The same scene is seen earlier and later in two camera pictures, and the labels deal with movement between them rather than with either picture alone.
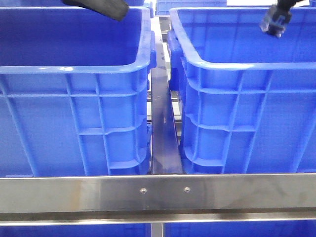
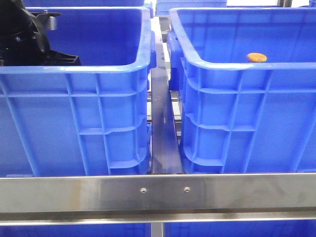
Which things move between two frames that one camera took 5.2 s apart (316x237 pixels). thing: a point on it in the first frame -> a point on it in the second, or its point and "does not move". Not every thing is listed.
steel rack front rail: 112,200 does not move
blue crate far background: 162,7 does not move
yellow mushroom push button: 272,25 -> 256,57
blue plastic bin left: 247,97 does not move
